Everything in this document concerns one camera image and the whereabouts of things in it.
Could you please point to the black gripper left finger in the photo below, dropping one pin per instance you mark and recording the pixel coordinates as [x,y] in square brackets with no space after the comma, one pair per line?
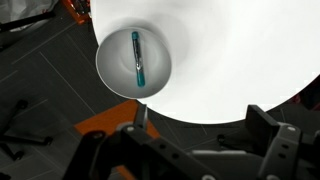
[143,156]

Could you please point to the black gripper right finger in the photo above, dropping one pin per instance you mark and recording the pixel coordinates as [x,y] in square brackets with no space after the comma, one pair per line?
[283,150]

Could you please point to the teal capped marker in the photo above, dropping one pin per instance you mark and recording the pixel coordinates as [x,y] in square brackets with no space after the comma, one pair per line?
[138,60]

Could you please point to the white round bowl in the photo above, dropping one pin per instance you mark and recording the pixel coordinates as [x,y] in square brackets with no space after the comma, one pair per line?
[113,66]

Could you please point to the black metal stand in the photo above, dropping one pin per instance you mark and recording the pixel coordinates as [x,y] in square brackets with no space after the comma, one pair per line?
[33,139]

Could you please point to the black upright post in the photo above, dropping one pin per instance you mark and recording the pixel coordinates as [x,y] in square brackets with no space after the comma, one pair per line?
[30,20]

